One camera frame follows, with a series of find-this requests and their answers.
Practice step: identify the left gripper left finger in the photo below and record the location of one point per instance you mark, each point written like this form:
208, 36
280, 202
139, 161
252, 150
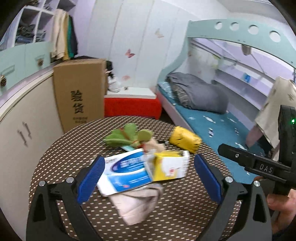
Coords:
44, 219

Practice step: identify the brown polka dot tablecloth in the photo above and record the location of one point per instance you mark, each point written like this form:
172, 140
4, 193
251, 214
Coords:
176, 209

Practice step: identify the grey folded quilt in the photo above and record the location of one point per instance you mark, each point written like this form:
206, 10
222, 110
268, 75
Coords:
194, 93

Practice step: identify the teal bed mattress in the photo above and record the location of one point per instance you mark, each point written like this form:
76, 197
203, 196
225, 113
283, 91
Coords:
214, 129

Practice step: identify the blue box on shelf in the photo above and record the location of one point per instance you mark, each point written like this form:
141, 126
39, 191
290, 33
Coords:
246, 78

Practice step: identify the beige hanging shirt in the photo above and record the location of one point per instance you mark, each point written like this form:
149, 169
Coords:
282, 93

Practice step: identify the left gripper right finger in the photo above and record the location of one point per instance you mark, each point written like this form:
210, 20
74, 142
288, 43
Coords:
253, 221

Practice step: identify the white cubby shelf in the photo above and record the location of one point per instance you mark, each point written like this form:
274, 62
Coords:
35, 21

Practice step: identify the large cardboard box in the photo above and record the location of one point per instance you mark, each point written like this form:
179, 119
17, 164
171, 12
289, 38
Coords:
80, 87

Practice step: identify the white wardrobe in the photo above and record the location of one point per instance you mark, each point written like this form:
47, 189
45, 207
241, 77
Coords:
140, 38

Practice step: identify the curved white low cabinet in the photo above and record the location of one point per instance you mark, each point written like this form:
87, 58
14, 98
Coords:
29, 125

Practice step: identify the teal drawer cabinet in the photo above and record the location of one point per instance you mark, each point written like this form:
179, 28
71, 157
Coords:
22, 61

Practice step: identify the hanging jackets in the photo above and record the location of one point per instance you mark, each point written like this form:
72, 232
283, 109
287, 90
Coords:
64, 40

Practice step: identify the white plastic bag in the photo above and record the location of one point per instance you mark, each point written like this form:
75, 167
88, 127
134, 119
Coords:
113, 84

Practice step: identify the yellow paper bag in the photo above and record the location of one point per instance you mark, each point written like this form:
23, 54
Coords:
185, 139

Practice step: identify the teal bunk bed frame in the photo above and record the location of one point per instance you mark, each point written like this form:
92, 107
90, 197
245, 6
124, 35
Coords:
221, 51

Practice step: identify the blue white medicine box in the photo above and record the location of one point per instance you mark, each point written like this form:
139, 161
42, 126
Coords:
124, 172

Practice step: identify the red storage bench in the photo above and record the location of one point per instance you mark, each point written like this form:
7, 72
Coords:
133, 101

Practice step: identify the yellow white carton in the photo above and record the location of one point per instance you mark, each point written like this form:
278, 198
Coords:
170, 165

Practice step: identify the green leaf wrapper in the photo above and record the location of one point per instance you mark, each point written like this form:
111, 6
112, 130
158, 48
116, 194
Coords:
129, 135

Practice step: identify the right hand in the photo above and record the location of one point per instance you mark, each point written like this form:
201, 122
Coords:
285, 205

